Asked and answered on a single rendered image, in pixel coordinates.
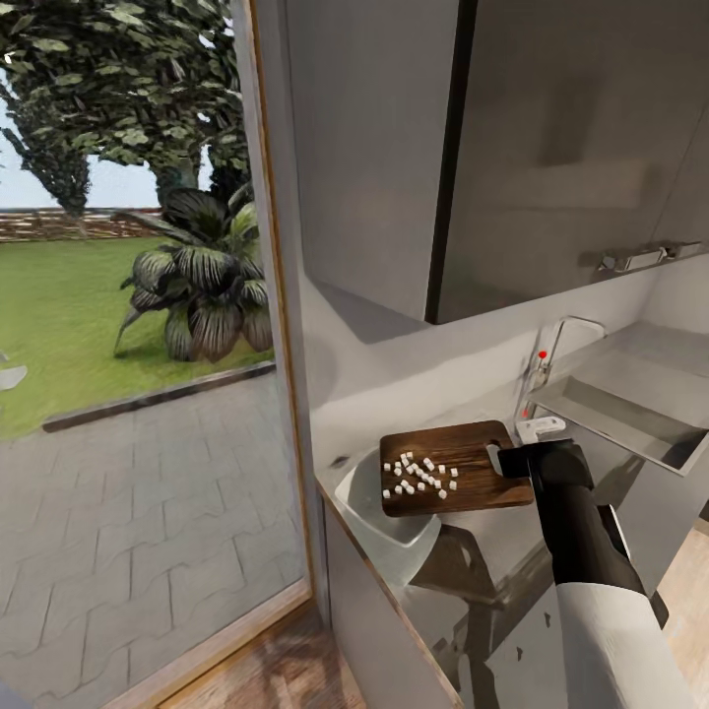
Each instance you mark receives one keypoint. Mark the drop in sink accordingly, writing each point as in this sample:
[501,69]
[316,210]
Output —
[656,410]

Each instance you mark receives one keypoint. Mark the dishwasher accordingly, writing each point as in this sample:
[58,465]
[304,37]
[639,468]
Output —
[659,608]

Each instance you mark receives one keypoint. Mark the fixed window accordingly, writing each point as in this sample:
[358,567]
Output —
[152,521]

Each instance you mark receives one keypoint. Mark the cabinet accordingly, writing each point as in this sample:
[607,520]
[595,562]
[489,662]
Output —
[455,157]

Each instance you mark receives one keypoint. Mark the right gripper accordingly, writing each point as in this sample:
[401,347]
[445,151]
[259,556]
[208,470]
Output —
[513,462]

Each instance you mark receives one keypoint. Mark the cutting board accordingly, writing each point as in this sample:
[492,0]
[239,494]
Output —
[461,448]

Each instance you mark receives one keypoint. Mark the bowl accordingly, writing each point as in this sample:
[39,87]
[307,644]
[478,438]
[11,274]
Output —
[363,482]

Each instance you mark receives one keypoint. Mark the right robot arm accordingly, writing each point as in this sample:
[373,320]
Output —
[615,653]

